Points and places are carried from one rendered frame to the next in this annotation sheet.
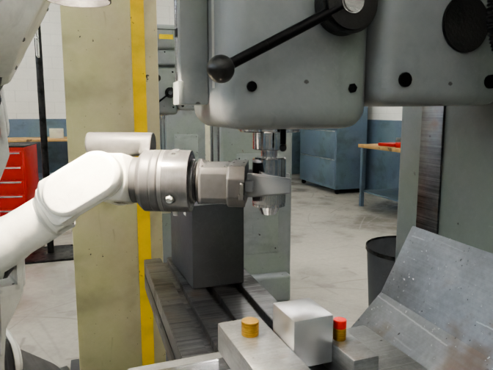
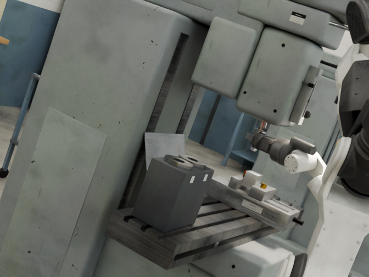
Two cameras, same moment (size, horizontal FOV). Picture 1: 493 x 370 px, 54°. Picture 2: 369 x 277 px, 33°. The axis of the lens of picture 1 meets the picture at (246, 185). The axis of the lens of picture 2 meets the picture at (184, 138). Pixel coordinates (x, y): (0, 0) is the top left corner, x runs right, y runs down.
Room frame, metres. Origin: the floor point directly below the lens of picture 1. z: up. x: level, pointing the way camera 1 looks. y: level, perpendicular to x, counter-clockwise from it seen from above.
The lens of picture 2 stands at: (2.51, 1.38, 1.50)
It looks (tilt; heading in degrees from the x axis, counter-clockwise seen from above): 9 degrees down; 224
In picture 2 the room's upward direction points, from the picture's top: 20 degrees clockwise
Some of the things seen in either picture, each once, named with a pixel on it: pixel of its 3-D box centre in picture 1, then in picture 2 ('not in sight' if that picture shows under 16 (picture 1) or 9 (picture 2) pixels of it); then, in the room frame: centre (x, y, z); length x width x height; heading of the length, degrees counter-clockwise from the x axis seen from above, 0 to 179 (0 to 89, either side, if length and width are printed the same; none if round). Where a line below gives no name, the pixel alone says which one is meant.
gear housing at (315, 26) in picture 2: not in sight; (291, 19); (0.69, -0.07, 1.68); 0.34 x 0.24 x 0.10; 108
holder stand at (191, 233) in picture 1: (205, 231); (174, 189); (1.14, 0.10, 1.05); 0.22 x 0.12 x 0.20; 21
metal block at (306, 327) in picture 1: (301, 331); (252, 179); (0.57, -0.07, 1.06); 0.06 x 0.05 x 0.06; 21
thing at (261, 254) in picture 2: not in sight; (216, 243); (0.68, -0.03, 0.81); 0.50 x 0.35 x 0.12; 108
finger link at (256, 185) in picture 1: (268, 186); not in sight; (0.65, -0.03, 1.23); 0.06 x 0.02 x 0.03; 87
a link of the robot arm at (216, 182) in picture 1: (205, 183); (274, 148); (0.69, 0.06, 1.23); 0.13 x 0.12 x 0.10; 177
